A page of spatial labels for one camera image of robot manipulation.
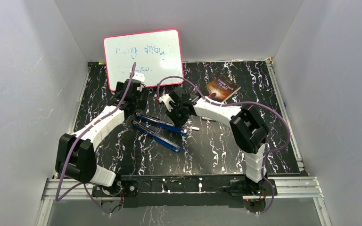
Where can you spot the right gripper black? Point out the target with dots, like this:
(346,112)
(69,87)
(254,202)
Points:
(178,122)

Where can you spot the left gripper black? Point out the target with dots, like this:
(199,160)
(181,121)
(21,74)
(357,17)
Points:
(142,99)

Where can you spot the staple box tray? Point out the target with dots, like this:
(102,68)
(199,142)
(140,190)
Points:
(207,119)

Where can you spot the whiteboard with pink frame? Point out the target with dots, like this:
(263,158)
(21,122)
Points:
(157,55)

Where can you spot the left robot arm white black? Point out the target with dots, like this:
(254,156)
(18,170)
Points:
(76,152)

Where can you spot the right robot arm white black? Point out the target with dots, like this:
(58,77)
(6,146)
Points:
(248,128)

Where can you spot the paperback book orange cover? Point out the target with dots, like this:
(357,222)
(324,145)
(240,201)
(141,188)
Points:
(220,89)

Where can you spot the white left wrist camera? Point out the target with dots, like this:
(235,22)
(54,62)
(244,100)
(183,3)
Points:
(139,77)

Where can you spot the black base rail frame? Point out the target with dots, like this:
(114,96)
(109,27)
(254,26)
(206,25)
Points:
(195,190)

